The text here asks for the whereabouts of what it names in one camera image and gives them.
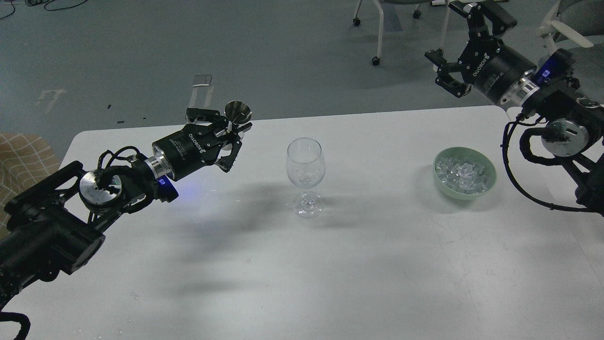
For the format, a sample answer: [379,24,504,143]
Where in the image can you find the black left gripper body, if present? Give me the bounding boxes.
[144,124,222,181]

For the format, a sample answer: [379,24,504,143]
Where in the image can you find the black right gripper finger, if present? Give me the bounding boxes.
[424,50,471,98]
[448,0,518,45]

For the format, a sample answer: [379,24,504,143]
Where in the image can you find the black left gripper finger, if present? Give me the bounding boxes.
[185,108,229,133]
[214,122,252,173]

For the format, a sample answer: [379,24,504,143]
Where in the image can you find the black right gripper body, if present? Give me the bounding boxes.
[459,37,537,105]

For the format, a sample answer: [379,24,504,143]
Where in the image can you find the steel double jigger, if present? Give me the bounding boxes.
[224,101,252,138]

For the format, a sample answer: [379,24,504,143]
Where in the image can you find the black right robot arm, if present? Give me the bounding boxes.
[425,0,604,214]

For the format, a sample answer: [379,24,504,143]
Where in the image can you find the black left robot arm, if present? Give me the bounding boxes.
[0,101,252,307]

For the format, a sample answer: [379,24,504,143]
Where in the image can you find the clear wine glass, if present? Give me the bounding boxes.
[285,137,326,218]

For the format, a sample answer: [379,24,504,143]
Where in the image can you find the pile of clear ice cubes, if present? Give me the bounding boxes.
[434,156,491,195]

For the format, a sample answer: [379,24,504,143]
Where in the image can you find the white grey office chair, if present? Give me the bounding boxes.
[536,0,604,102]

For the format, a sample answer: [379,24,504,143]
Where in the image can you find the green bowl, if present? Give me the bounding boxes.
[432,146,498,201]

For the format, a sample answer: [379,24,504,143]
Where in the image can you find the tan checkered chair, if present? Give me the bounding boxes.
[0,133,60,237]

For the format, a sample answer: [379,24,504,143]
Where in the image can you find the black floor cables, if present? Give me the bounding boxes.
[0,0,89,20]

